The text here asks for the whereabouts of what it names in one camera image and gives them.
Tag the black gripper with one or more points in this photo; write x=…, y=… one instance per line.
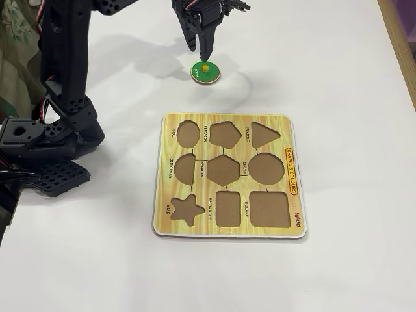
x=204, y=30

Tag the green circle piece yellow pin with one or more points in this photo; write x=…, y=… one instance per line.
x=198, y=74

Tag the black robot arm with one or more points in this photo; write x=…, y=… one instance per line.
x=65, y=65

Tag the wooden shape puzzle board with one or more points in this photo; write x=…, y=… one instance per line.
x=201, y=229

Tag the floral patterned cloth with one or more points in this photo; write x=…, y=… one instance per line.
x=16, y=48

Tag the shiny black table clamp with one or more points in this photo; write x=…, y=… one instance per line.
x=19, y=177

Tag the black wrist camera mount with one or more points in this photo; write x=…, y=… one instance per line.
x=237, y=5

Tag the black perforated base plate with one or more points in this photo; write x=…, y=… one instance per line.
x=58, y=178

